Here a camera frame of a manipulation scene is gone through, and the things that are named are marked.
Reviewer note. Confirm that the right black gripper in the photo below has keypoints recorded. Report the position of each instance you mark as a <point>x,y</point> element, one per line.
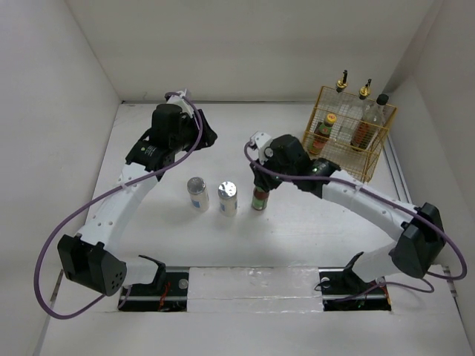
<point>265,179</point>

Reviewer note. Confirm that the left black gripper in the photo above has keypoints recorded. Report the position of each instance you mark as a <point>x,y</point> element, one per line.
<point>208,136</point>

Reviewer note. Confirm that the yellow cap sauce bottle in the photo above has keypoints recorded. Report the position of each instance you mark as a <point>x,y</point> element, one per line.
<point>259,199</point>
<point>322,134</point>

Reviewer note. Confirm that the yellow cap sauce bottle front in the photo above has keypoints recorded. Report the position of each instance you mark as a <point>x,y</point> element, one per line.
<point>259,199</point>

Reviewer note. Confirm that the dark sauce glass bottle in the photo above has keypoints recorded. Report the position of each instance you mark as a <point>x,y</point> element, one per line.
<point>337,101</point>

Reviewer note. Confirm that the clear liquid glass bottle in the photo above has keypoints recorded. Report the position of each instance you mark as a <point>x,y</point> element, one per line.
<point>355,112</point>

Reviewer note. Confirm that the red label soy sauce bottle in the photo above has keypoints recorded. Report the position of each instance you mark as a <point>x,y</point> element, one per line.
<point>371,121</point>

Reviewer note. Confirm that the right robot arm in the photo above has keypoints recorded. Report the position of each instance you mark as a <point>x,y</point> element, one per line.
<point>416,232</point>

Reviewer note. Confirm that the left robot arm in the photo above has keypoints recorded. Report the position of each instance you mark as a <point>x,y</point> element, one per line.
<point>88,258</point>

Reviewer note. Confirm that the silver lid shaker left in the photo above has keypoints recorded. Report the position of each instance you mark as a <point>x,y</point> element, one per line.
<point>197,189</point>

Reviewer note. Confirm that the silver lid shaker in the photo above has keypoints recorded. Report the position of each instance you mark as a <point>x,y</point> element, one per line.
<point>228,196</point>
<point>197,189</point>

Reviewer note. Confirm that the silver lid shaker right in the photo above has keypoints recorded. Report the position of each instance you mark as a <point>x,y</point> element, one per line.
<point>228,196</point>

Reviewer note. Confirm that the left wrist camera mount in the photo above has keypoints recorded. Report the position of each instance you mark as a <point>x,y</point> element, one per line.
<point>177,98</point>

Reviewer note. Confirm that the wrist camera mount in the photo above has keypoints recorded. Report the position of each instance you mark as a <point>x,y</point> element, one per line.
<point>261,142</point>
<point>177,98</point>

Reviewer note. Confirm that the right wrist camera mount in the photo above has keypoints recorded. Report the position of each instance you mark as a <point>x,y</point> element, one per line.
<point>261,142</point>

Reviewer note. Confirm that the yellow wire rack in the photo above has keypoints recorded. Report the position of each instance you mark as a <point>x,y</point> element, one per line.
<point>360,164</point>

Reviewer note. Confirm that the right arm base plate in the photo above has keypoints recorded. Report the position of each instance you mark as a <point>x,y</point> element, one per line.
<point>343,291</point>

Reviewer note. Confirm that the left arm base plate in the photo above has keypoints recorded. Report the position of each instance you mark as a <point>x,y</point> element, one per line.
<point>172,296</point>

